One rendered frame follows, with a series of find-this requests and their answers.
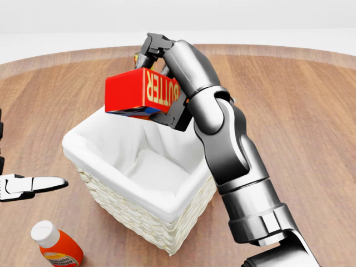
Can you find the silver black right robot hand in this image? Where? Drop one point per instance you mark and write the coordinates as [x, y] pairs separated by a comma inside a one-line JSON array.
[[192, 64]]

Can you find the red butter box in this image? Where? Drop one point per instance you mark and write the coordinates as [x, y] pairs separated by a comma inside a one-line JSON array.
[[125, 89]]

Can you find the tomato ketchup bottle white cap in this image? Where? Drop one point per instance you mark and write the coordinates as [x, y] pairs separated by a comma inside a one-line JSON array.
[[59, 247]]

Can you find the small yellow orange item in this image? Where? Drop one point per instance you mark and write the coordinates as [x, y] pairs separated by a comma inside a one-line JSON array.
[[136, 58]]

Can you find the white wicker basket with liner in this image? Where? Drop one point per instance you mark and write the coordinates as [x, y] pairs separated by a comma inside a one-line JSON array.
[[150, 172]]

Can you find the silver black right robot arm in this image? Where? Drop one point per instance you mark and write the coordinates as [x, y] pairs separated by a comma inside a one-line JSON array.
[[236, 155]]

